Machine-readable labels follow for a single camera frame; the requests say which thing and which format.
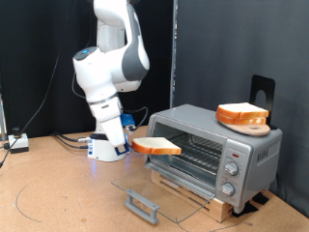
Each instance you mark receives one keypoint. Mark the silver oven knob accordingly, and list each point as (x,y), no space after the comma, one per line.
(227,189)
(231,168)

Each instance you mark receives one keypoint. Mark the black metal bookend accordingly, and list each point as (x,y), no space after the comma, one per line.
(264,83)

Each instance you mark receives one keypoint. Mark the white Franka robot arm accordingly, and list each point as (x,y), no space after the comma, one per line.
(96,74)

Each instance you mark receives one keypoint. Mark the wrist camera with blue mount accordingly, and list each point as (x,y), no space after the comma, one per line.
(127,119)

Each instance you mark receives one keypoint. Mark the aluminium vertical frame pole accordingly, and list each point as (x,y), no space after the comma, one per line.
(174,48)

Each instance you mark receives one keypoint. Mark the round wooden board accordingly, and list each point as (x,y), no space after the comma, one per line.
(254,130)

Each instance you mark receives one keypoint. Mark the slotted wooden block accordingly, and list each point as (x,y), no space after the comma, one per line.
(222,209)

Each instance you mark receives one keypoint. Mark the gray backdrop curtain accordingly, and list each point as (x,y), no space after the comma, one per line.
(273,38)

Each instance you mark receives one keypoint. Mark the black tape patch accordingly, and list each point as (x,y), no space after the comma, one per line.
(244,210)
(261,198)

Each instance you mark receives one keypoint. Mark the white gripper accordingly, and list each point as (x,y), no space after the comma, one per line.
(114,132)

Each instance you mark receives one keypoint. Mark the black backdrop curtain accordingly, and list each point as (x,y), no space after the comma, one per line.
(25,48)

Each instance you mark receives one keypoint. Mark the thin metal bar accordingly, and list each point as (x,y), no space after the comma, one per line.
(2,119)

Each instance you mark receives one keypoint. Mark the white box with black button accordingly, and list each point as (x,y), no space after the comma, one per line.
(18,141)

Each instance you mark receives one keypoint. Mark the silver toaster oven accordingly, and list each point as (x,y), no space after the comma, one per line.
(193,124)

